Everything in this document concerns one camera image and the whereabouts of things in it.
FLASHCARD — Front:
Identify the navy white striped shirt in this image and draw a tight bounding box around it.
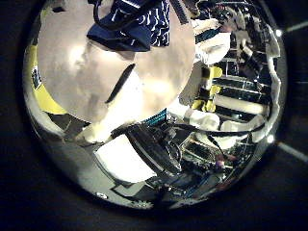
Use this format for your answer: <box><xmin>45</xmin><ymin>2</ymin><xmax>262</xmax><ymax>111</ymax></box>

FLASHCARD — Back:
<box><xmin>86</xmin><ymin>0</ymin><xmax>171</xmax><ymax>53</ymax></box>

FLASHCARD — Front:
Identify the yellow floor object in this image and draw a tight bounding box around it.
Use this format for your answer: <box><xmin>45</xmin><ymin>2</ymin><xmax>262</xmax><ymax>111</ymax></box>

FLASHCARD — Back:
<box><xmin>192</xmin><ymin>65</ymin><xmax>224</xmax><ymax>113</ymax></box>

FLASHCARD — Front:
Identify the white flat panel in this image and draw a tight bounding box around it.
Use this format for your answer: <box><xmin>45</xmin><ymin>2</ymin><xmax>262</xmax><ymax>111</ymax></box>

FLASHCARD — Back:
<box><xmin>94</xmin><ymin>134</ymin><xmax>158</xmax><ymax>185</ymax></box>

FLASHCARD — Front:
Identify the yellow shell chair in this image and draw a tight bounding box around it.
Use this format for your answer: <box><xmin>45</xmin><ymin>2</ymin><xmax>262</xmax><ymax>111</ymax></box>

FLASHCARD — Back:
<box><xmin>27</xmin><ymin>44</ymin><xmax>68</xmax><ymax>116</ymax></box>

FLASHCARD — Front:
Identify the white cloth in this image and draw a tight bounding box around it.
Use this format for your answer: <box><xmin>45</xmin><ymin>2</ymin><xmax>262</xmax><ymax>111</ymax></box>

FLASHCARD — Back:
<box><xmin>192</xmin><ymin>17</ymin><xmax>233</xmax><ymax>66</ymax></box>

